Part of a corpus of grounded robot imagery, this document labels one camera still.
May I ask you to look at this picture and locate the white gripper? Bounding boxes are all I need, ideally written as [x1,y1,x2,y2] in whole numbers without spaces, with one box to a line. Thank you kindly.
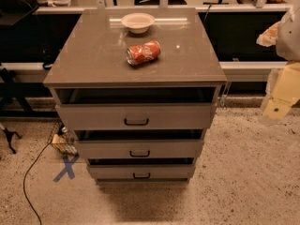
[256,22,300,126]

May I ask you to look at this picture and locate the grey top drawer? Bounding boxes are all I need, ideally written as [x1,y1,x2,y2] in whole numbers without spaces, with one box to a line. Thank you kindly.
[56,104,217,130]

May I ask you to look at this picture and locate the grey drawer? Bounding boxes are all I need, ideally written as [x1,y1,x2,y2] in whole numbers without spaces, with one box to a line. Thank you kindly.
[56,104,217,130]
[87,165,195,180]
[75,140,203,158]

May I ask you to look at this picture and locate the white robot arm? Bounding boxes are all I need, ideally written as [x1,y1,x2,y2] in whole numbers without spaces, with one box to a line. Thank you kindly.
[256,4,300,123]

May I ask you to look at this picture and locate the grey drawer cabinet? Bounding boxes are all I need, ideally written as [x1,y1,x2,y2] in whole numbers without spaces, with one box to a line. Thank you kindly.
[44,7,226,182]

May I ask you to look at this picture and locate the grey middle drawer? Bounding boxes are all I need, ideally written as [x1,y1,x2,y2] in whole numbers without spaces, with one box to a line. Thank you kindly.
[75,140,203,158]

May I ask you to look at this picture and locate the grey bottom drawer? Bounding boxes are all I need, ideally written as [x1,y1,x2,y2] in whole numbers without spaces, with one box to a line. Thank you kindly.
[87,165,195,180]

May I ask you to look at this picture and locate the crushed orange soda can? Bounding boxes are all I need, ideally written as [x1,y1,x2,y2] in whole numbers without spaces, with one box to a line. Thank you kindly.
[126,40,161,66]

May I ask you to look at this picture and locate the white paper bowl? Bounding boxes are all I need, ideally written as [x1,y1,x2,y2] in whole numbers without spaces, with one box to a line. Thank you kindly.
[121,13,155,34]

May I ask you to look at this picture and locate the blue tape cross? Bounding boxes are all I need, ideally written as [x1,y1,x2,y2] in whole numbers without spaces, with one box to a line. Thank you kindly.
[53,155,79,182]

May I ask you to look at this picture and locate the black stand legs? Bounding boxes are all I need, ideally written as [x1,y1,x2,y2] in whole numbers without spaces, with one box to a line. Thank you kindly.
[0,68,57,154]

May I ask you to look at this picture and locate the black office chair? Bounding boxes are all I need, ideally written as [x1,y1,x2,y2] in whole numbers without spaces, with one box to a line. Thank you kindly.
[0,0,38,27]

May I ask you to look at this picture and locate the wire basket with items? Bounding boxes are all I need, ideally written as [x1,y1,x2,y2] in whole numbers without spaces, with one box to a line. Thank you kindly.
[48,122,78,156]

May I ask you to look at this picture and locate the black floor cable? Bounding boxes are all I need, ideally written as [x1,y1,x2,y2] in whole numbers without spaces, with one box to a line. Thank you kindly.
[22,142,53,225]

